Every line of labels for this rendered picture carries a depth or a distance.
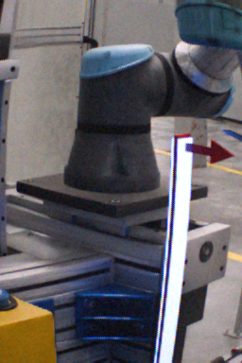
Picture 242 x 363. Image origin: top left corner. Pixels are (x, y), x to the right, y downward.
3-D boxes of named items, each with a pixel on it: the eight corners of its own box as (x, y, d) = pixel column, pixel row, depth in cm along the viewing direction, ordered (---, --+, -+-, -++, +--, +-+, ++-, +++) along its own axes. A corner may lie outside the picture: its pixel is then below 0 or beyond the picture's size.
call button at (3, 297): (-12, 316, 61) (-15, 299, 60) (-40, 302, 63) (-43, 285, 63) (19, 309, 64) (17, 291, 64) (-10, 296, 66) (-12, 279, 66)
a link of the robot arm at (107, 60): (63, 118, 135) (69, 43, 132) (136, 115, 141) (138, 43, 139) (96, 127, 124) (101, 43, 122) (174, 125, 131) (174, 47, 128)
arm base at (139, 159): (44, 181, 134) (47, 120, 132) (109, 170, 145) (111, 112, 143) (114, 198, 124) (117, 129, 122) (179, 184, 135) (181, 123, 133)
